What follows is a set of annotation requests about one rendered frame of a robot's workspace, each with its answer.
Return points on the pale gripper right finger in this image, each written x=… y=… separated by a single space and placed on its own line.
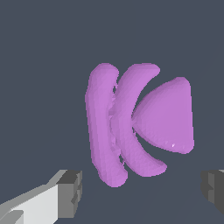
x=214 y=186

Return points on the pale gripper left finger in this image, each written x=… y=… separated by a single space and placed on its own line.
x=43 y=201

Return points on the purple curved plastic object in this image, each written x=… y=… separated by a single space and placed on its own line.
x=128 y=122

